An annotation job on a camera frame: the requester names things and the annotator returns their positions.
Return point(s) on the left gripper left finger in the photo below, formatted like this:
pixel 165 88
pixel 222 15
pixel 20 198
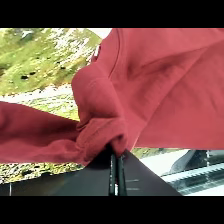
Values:
pixel 96 180

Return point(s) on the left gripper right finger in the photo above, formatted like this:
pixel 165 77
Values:
pixel 143 181

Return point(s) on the red T-shirt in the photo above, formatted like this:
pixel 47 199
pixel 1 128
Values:
pixel 160 86

